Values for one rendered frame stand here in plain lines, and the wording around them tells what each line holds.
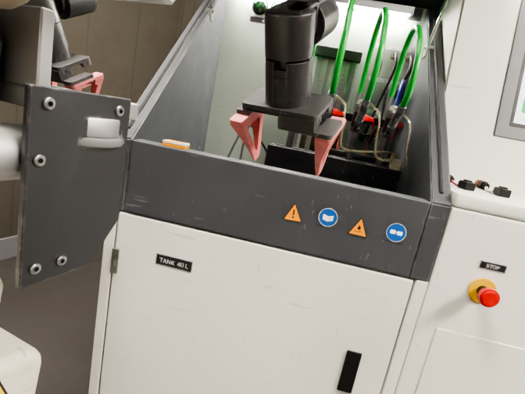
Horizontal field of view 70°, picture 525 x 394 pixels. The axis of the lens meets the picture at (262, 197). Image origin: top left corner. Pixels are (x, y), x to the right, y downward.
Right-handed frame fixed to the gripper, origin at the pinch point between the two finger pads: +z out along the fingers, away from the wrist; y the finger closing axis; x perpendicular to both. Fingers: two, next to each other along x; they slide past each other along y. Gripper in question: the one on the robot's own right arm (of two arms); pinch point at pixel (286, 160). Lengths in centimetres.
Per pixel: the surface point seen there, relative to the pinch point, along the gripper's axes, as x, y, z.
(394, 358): -8, -23, 48
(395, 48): -85, 0, 6
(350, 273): -12.5, -9.7, 31.6
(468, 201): -25.7, -26.9, 16.3
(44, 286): -19, 139, 121
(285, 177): -16.0, 6.8, 14.7
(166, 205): -5.0, 29.9, 21.9
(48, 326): -1, 110, 112
